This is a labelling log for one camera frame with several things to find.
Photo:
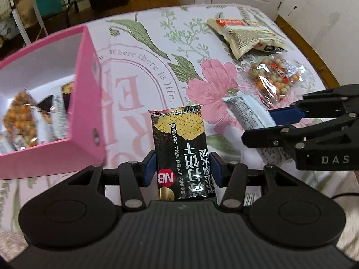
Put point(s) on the brown paper bag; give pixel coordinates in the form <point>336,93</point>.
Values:
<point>23,12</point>

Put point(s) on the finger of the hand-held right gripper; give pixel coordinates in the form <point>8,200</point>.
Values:
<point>266,137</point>
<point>286,115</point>

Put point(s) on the pink cardboard box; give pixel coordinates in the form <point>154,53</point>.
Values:
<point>84,123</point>

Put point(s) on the white snack bar packet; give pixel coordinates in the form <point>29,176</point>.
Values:
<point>249,112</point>
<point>60,112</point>

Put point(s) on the black cracker packet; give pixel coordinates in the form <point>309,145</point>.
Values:
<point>179,145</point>

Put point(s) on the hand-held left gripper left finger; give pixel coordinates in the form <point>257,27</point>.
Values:
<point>149,169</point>

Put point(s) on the fuzzy beige cloth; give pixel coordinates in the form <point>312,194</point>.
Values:
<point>349,213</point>

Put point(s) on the white metal chair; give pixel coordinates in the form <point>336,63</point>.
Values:
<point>33,16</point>

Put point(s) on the beige snack bag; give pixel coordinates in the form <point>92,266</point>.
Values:
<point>246,35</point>

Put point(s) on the floral tablecloth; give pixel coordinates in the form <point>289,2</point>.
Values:
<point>157,70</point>

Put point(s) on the wooden table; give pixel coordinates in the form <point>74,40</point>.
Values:
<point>311,50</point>

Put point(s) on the clear bag of coated peanuts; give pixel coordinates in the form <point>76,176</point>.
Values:
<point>272,75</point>
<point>22,117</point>

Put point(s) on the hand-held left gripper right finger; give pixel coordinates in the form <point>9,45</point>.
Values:
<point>216,168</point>

